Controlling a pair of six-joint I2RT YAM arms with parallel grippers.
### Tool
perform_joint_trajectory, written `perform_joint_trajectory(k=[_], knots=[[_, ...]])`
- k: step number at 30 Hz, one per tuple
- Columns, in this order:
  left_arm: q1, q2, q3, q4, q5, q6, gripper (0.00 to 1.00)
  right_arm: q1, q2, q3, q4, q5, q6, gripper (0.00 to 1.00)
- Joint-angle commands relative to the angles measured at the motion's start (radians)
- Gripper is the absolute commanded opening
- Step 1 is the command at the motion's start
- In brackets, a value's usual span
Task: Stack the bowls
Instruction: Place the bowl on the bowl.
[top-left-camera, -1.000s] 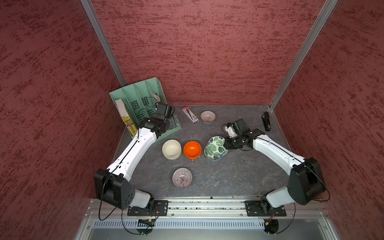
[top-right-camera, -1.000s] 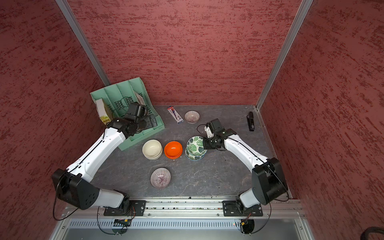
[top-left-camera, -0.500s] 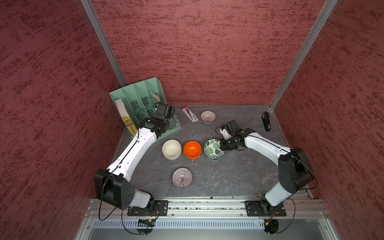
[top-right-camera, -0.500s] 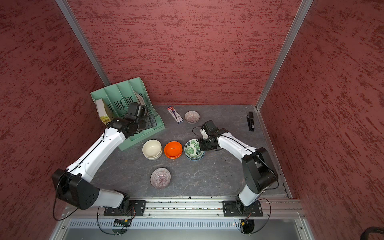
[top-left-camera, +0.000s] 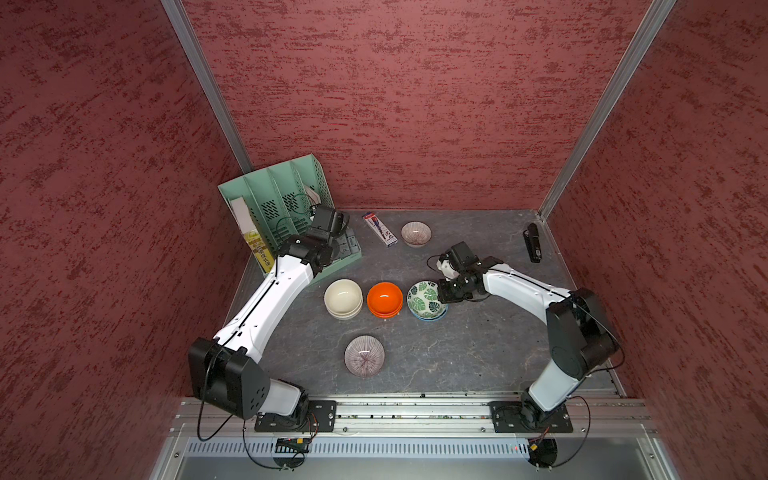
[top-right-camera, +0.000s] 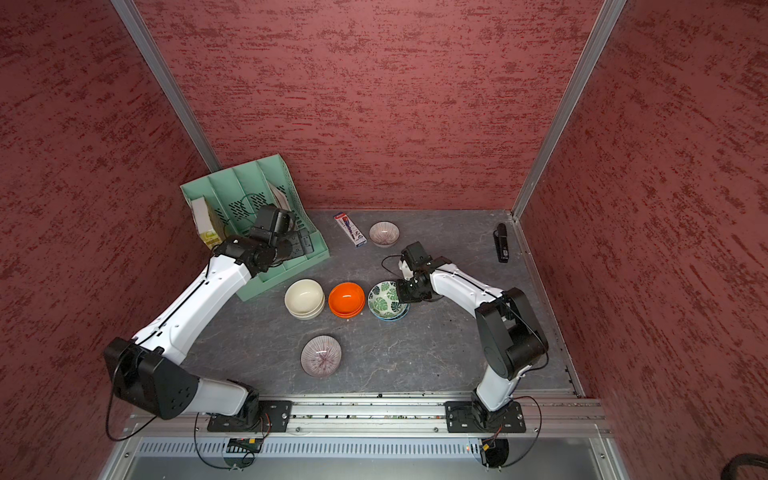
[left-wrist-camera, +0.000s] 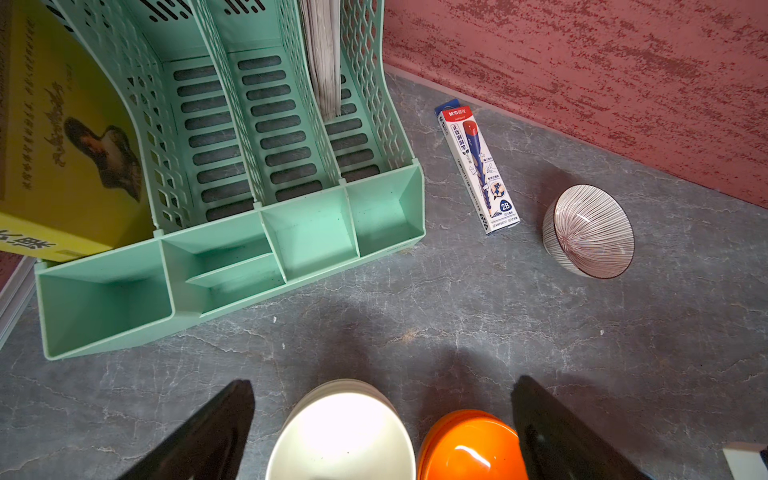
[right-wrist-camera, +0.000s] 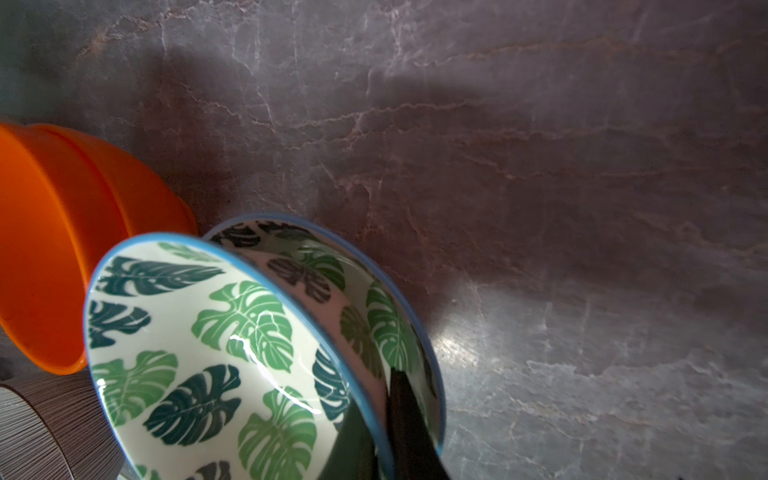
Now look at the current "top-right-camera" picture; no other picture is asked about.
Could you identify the white papers in organizer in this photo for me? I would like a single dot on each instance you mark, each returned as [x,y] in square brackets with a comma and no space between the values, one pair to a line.
[281,200]

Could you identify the black stapler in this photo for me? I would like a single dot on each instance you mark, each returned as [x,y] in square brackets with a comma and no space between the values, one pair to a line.
[500,236]

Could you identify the striped bowl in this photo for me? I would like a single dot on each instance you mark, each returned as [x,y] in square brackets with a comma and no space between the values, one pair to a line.
[384,234]
[321,356]

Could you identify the mint green file organizer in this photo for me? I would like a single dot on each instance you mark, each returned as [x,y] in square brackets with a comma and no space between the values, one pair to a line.
[236,194]

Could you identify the green leaf bowl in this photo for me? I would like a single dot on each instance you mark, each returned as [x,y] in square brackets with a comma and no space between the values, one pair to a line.
[384,303]

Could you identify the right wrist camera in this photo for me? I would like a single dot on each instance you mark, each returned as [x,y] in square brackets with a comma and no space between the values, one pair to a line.
[413,258]

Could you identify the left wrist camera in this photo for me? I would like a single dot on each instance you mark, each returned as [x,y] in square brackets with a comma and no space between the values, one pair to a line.
[271,224]

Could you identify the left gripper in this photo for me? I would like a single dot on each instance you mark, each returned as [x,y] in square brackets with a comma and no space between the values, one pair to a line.
[297,250]

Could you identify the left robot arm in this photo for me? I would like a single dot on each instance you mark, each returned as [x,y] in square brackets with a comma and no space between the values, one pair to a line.
[146,371]

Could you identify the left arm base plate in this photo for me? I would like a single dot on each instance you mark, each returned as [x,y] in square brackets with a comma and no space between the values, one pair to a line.
[268,416]

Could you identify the striped bowl front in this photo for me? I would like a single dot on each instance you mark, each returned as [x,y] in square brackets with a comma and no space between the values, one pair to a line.
[321,356]

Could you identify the aluminium rail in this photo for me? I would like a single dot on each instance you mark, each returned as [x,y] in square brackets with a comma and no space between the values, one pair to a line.
[547,415]

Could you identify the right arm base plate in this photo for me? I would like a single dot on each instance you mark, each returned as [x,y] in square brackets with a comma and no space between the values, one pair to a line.
[472,417]

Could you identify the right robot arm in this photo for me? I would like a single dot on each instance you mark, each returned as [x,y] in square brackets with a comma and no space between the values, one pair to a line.
[509,331]

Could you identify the orange bowl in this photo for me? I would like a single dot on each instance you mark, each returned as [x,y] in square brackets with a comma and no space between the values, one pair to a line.
[346,300]

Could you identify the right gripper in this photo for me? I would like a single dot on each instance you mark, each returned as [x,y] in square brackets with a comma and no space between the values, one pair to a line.
[403,295]

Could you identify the yellow book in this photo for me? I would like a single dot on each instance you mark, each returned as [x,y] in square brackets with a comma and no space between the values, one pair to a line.
[208,225]

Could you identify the cream bowl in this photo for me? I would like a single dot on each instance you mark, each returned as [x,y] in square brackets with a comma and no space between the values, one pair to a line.
[304,299]

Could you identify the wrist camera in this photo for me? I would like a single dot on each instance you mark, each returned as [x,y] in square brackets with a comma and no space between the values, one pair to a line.
[271,224]
[413,258]

